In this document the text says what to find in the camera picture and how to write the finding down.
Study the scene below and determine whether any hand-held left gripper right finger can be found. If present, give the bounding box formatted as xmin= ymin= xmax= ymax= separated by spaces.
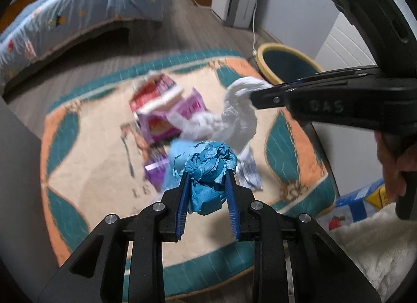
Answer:
xmin=226 ymin=168 xmax=382 ymax=303

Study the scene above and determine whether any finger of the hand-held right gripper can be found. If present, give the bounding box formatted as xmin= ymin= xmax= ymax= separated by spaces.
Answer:
xmin=271 ymin=65 xmax=384 ymax=91
xmin=250 ymin=85 xmax=295 ymax=110

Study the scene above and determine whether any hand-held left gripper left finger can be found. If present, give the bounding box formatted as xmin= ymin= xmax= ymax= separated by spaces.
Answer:
xmin=37 ymin=169 xmax=191 ymax=303

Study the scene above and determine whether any yellow rimmed teal trash bin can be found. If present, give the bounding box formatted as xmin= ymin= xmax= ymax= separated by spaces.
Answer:
xmin=256 ymin=42 xmax=324 ymax=85

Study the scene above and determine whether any white foil packet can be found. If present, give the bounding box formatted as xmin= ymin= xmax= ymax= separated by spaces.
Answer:
xmin=236 ymin=150 xmax=264 ymax=191

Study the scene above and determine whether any blue paper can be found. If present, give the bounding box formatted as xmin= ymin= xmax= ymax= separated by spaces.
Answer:
xmin=184 ymin=140 xmax=238 ymax=215

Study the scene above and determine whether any white plastic bag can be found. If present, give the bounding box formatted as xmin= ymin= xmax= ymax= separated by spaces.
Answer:
xmin=181 ymin=77 xmax=272 ymax=162

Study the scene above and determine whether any light blue face mask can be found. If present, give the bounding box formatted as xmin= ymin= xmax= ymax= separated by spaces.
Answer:
xmin=163 ymin=140 xmax=196 ymax=193

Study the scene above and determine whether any small purple wrapper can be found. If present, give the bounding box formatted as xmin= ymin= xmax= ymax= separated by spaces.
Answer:
xmin=145 ymin=153 xmax=170 ymax=193

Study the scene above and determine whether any purple carton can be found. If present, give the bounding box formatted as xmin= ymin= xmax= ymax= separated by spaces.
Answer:
xmin=138 ymin=88 xmax=207 ymax=144

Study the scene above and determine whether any red snack box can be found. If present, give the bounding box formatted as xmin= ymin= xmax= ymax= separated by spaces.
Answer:
xmin=130 ymin=73 xmax=186 ymax=115

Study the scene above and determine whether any person's right hand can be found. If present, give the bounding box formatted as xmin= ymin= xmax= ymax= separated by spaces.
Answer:
xmin=375 ymin=130 xmax=417 ymax=199

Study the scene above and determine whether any white panelled wardrobe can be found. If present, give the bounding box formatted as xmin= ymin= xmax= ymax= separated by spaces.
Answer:
xmin=314 ymin=13 xmax=378 ymax=69

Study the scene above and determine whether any blue cardboard box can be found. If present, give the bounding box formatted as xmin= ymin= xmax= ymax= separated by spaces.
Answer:
xmin=334 ymin=177 xmax=396 ymax=225

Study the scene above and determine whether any teal orange patterned mat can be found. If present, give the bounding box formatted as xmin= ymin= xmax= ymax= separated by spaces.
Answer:
xmin=40 ymin=50 xmax=337 ymax=300

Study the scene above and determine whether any white fluffy blanket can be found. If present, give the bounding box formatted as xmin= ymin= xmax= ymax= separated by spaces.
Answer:
xmin=329 ymin=202 xmax=417 ymax=300

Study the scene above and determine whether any bed with blue duvet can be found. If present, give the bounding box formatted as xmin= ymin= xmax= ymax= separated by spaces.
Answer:
xmin=0 ymin=0 xmax=167 ymax=90

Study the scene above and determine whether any wooden headboard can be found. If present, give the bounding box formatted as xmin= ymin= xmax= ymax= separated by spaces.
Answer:
xmin=0 ymin=0 xmax=38 ymax=30

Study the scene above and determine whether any white power cable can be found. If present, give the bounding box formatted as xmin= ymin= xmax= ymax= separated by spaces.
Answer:
xmin=250 ymin=0 xmax=260 ymax=53

